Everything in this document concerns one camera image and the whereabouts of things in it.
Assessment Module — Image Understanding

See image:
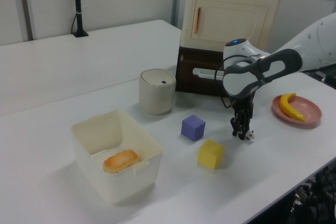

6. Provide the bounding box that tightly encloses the black camera pole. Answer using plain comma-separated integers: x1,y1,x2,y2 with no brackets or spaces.
71,0,89,38

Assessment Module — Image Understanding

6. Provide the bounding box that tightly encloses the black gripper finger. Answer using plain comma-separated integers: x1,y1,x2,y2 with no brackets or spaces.
230,111,244,139
242,106,254,133

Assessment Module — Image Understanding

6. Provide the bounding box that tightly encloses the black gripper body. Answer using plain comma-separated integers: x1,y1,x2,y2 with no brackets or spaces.
229,94,256,114

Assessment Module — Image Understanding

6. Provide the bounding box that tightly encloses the black equipment under table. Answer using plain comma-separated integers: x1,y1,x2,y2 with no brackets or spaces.
290,155,336,224

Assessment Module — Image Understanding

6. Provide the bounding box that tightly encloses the brown wooden drawer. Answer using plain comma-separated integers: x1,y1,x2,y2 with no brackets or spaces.
175,45,233,99

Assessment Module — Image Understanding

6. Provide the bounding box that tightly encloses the toasted bread slice toy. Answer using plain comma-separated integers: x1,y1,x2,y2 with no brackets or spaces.
102,149,139,174

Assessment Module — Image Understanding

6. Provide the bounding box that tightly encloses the cream plastic bin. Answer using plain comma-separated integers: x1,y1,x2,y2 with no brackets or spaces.
70,110,164,205

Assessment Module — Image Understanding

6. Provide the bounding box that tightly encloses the white drawer handle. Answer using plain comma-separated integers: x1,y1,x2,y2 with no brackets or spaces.
192,67,225,80

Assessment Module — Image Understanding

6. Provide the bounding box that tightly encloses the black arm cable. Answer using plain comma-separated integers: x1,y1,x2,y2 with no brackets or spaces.
213,54,265,110

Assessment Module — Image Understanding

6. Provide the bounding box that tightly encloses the orange cabinet door handle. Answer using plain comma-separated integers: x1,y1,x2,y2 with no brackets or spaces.
193,7,203,35

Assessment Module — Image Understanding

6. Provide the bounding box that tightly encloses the cream lidded trash can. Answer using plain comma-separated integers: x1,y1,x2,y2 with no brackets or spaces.
138,68,177,116

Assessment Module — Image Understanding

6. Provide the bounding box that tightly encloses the small panda toy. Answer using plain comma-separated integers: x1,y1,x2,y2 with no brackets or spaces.
243,129,256,141

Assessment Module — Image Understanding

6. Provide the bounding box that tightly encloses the cream toy cabinet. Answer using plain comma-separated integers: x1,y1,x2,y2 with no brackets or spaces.
180,0,284,53

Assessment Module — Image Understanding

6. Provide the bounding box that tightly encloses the purple foam cube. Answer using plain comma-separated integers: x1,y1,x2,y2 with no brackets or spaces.
181,114,206,142

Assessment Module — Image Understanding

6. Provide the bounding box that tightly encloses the pink plate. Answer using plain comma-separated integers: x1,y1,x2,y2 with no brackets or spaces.
271,94,322,130

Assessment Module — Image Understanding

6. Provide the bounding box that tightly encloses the yellow banana toy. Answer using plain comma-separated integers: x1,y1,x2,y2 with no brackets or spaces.
278,92,307,122

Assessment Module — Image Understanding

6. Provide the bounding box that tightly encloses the yellow foam cube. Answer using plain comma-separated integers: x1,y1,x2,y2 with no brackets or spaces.
197,138,225,170

